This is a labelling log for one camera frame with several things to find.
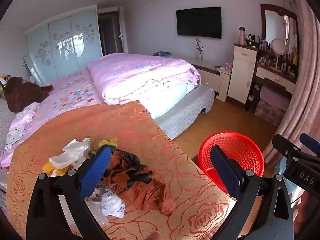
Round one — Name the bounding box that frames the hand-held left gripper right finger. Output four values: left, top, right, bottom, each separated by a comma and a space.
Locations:
209, 145, 294, 240

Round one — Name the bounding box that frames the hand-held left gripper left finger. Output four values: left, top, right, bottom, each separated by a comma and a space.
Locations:
26, 146, 112, 240

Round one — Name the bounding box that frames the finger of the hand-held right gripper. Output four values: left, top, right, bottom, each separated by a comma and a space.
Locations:
299, 133, 320, 156
272, 133, 301, 158

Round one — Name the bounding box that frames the green yellow knit cloth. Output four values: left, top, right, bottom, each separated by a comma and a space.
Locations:
97, 137, 118, 152

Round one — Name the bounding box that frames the red plastic basket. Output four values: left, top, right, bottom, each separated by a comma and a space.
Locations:
199, 131, 265, 195

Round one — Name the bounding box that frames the clear printed plastic wrapper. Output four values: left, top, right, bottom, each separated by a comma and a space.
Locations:
84, 184, 126, 218

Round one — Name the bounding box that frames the white tissue paper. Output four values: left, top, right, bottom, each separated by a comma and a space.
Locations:
49, 137, 91, 170

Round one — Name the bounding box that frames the clear plastic bag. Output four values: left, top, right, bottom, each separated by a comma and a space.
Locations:
93, 205, 110, 228

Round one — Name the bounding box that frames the brown plastic bag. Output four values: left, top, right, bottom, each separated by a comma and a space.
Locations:
106, 152, 177, 216

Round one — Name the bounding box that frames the patterned storage box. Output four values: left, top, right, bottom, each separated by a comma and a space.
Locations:
254, 99, 288, 127

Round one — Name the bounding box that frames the dark stool with purple cushion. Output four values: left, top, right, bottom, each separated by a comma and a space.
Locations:
259, 77, 293, 112

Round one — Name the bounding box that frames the orange rose-patterned tablecloth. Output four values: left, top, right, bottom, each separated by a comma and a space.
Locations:
5, 100, 238, 240

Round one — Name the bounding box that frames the brown vanity dresser with mirror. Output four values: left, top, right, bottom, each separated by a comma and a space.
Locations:
254, 4, 300, 98

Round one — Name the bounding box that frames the grey covered bed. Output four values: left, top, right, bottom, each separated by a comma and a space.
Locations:
0, 52, 215, 170

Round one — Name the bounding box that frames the pink curtain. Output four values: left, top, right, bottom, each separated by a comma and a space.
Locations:
261, 0, 320, 165

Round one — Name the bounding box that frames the tall cream cabinet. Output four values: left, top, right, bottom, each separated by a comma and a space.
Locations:
227, 43, 258, 105

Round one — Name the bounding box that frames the pink floral bedsheet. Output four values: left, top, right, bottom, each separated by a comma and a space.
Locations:
0, 68, 105, 169

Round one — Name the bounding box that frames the pink printed pillow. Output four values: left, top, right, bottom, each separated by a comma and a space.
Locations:
4, 102, 40, 152

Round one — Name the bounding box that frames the light blue pillow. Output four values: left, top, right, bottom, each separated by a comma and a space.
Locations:
140, 82, 198, 120

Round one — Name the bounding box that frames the low cream cabinet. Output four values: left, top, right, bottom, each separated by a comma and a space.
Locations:
170, 55, 232, 102

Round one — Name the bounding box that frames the round white makeup mirror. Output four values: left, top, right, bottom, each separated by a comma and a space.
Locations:
270, 38, 287, 71

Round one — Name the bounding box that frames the row of cosmetic bottles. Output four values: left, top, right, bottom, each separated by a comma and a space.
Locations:
244, 31, 300, 77

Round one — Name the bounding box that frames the pink duvet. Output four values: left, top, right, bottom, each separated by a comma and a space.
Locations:
87, 53, 202, 105

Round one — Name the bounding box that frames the brown plush toy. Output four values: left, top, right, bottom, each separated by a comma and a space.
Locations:
4, 76, 54, 113

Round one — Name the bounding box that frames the pink rose in vase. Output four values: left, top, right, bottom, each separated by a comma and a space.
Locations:
194, 38, 205, 61

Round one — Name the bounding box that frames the yellow plush toy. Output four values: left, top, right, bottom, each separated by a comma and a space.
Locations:
0, 74, 11, 94

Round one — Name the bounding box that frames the glass sliding-door wardrobe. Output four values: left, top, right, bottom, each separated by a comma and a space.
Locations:
24, 4, 103, 85

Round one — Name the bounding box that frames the white room door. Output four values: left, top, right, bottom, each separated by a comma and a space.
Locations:
97, 6, 129, 55

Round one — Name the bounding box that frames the black wall television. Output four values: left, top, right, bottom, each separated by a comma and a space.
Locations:
176, 7, 222, 40

